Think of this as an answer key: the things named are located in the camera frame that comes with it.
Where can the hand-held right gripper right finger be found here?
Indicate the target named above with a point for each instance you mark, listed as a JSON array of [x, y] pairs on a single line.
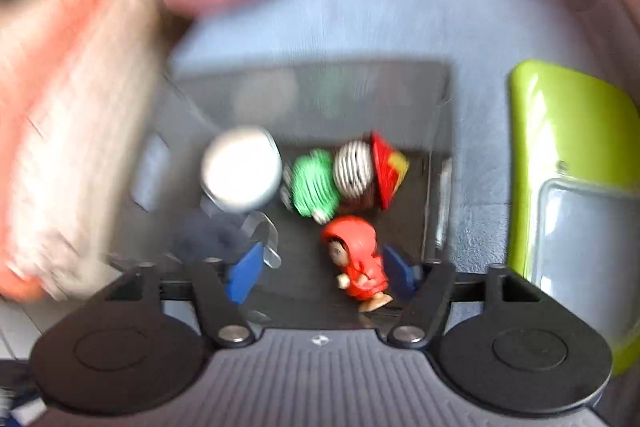
[[400, 272]]

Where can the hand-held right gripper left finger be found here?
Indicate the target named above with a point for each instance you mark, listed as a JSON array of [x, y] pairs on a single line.
[[245, 274]]

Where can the red hooded toy figure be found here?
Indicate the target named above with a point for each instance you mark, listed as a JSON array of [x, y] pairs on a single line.
[[357, 252]]

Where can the black plush toy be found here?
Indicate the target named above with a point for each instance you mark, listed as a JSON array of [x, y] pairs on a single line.
[[210, 237]]

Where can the round white beige compact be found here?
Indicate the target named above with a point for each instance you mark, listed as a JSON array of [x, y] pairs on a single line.
[[240, 167]]

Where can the crochet doll with red hat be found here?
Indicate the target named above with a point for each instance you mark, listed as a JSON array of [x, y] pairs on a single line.
[[310, 187]]

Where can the grey transparent storage box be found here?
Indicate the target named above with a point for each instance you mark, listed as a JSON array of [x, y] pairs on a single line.
[[350, 107]]

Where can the green plastic lid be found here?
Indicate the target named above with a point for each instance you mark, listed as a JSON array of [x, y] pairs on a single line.
[[560, 107]]

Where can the orange and beige blanket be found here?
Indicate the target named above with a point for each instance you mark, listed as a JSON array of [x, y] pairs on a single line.
[[65, 107]]

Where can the blue-grey plush mat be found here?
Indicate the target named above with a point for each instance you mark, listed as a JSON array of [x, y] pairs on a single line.
[[350, 7]]

